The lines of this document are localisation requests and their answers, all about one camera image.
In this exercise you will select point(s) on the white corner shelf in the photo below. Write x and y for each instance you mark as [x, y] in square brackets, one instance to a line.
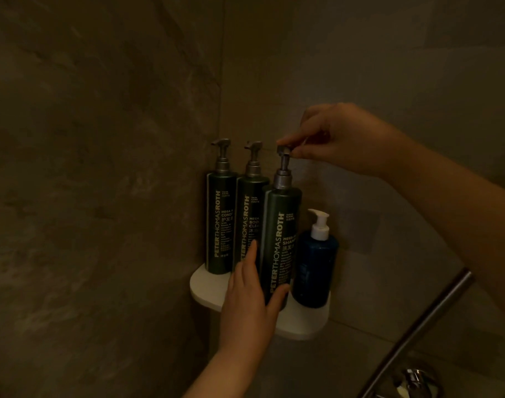
[302, 321]

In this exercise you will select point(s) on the chrome shower valve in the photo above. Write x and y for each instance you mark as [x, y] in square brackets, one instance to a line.
[414, 381]

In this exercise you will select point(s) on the metal grab bar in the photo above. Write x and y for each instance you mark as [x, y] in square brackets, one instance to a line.
[418, 331]

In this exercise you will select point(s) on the person's left hand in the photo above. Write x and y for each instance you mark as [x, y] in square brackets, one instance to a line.
[245, 310]

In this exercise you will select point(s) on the person's right hand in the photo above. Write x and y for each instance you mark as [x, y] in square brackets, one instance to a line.
[352, 140]

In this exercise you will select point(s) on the person's left forearm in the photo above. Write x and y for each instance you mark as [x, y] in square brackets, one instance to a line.
[219, 373]

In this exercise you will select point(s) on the blue bottle with white pump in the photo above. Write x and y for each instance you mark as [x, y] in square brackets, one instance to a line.
[314, 265]

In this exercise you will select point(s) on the person's right thumb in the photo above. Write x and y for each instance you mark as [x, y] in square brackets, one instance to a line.
[308, 153]

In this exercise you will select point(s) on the person's right middle finger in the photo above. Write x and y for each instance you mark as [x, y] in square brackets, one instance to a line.
[312, 113]

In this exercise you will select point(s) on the dark green pump bottle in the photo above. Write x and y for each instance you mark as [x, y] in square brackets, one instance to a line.
[248, 219]
[220, 219]
[280, 240]

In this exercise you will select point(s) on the person's left thumb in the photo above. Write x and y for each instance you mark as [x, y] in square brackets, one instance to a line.
[279, 300]

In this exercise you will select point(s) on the person's right forearm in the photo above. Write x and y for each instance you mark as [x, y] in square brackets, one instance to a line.
[459, 211]

